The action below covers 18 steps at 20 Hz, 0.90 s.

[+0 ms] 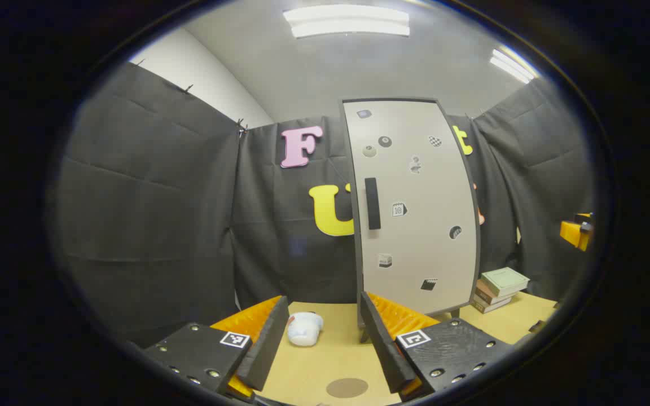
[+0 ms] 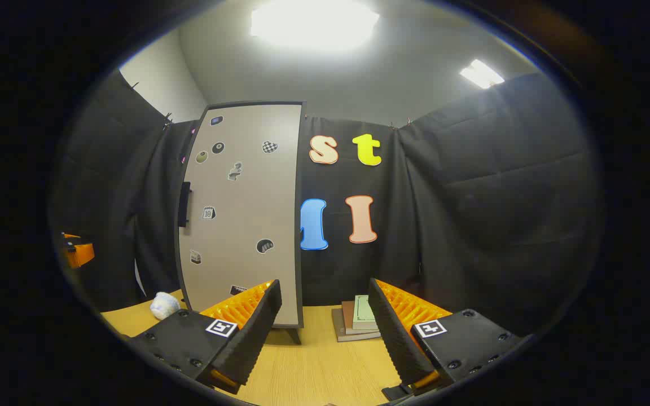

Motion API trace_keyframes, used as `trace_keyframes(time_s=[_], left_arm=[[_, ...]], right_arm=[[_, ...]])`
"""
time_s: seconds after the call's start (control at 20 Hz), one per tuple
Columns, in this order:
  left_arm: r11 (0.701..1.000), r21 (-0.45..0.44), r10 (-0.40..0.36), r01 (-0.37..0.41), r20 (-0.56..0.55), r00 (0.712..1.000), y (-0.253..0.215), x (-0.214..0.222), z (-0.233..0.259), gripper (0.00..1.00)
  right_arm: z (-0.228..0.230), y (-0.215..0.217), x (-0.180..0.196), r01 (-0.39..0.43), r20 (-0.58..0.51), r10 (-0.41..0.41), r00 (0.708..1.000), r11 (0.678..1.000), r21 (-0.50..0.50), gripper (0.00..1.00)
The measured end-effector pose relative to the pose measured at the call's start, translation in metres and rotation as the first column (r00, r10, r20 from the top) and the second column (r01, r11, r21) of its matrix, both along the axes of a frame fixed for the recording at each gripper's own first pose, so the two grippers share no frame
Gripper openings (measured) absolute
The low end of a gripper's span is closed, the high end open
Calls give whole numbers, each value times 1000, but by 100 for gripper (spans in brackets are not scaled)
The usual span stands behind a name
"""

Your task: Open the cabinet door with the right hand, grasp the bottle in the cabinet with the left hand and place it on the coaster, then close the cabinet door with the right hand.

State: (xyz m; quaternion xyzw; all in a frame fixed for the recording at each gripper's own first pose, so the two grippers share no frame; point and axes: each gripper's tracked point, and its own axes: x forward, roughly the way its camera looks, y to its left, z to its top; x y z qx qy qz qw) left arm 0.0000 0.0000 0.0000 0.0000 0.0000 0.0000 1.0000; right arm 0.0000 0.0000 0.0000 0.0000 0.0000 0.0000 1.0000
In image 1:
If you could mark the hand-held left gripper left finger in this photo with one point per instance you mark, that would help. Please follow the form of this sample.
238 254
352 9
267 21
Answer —
268 344

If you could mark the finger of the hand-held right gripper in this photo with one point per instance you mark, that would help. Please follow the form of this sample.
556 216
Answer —
574 232

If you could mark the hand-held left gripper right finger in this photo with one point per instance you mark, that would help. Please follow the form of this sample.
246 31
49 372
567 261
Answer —
381 344

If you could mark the brown round coaster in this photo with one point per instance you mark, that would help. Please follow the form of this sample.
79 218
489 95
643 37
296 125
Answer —
347 388

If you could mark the grey cabinet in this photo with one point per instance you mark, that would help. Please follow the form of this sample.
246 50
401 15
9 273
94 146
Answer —
356 265

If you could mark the light grey cabinet door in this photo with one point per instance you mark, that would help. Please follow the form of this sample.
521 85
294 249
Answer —
421 242

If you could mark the white plush toy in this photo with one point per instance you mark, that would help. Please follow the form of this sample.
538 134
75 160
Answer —
304 330

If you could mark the beige book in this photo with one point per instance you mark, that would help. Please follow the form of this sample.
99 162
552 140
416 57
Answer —
486 307

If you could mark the narrow ceiling light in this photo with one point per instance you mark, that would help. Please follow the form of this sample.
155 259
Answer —
511 65

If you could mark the black backdrop cloth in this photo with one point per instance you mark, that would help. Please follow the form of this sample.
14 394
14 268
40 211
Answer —
150 197

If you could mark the large ceiling light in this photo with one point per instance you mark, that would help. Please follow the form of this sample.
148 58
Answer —
347 21

